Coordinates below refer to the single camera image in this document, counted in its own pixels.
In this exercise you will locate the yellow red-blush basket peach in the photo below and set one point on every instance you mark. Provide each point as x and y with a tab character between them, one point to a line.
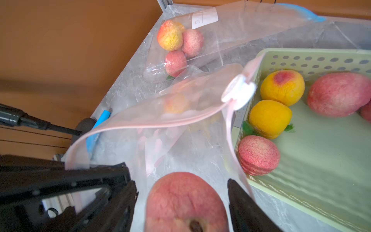
285	86

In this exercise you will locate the clear zip-top bag pink zipper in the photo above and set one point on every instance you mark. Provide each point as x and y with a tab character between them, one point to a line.
153	144

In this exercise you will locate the pink basket peach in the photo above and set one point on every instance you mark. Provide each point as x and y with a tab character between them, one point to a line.
365	112
339	94

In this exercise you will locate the plain yellow peach with leaf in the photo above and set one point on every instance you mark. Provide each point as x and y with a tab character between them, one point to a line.
269	118

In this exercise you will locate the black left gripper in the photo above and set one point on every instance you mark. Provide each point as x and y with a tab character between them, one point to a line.
27	182

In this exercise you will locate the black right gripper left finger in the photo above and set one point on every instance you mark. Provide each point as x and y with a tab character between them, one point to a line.
109	212

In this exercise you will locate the large pink peach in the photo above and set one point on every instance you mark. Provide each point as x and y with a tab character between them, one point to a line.
184	202

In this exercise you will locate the green perforated plastic basket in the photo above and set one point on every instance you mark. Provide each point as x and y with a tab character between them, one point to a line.
325	166

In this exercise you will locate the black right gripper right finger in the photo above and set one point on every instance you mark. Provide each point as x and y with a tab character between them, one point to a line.
246	215

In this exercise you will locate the aluminium corner post left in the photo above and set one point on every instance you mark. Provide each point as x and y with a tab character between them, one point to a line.
164	3

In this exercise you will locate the pink basket peach left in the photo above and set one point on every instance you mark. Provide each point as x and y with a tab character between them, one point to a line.
339	94

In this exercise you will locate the black microphone on stand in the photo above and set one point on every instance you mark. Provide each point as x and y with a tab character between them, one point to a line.
13	117

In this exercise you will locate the clear zip-top bag blue zipper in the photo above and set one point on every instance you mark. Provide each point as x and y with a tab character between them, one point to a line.
229	26

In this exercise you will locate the pink basket peach right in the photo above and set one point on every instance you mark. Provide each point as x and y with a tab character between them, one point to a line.
365	112

